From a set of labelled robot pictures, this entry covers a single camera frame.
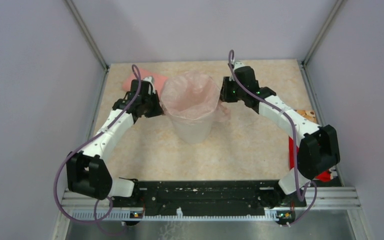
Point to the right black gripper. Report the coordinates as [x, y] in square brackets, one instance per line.
[224, 95]

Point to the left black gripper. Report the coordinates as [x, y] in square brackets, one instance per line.
[157, 110]

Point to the translucent pink trash bag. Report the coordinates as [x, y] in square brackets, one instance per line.
[193, 96]

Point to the white octagonal trash bin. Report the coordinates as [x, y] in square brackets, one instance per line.
[193, 131]

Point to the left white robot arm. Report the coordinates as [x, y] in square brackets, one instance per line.
[87, 172]

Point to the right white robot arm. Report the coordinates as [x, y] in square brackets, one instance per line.
[270, 105]

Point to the red snack package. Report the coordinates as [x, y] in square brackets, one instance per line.
[317, 150]

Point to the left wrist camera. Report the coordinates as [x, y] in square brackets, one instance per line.
[148, 83]

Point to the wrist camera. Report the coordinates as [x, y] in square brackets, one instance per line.
[238, 64]
[148, 83]

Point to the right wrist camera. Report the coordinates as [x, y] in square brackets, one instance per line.
[238, 64]

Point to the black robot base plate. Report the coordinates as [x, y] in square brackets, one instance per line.
[211, 198]

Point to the left aluminium frame post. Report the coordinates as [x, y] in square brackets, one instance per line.
[86, 33]

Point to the aluminium frame post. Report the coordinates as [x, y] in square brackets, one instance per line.
[86, 33]
[338, 5]

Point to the right aluminium frame post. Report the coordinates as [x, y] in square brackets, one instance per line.
[338, 5]

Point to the aluminium front rail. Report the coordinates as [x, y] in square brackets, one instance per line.
[336, 214]

